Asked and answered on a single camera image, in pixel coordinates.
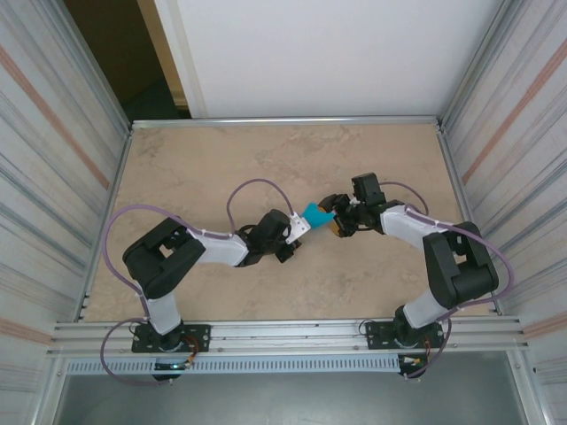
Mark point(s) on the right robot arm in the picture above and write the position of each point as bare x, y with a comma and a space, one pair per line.
465, 265

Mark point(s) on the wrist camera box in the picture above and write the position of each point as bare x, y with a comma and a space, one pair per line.
300, 228
354, 202

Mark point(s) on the small control board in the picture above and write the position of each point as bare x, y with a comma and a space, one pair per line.
170, 366

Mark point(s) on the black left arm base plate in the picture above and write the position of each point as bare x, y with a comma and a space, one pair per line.
199, 336

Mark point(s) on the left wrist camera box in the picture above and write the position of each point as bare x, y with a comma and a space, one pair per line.
300, 228

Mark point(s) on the aluminium mounting rail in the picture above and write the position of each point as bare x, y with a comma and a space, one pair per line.
288, 336

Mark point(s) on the blue paper sheet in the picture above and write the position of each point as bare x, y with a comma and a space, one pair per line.
316, 217

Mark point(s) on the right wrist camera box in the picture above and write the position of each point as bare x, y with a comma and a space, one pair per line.
354, 202

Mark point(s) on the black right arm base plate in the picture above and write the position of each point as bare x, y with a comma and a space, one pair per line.
376, 334

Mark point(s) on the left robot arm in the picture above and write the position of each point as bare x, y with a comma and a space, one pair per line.
161, 261

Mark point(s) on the brown wooden door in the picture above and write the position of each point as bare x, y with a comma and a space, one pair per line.
106, 44

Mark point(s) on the aluminium rear frame bar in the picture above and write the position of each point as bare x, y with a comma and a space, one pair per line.
288, 122

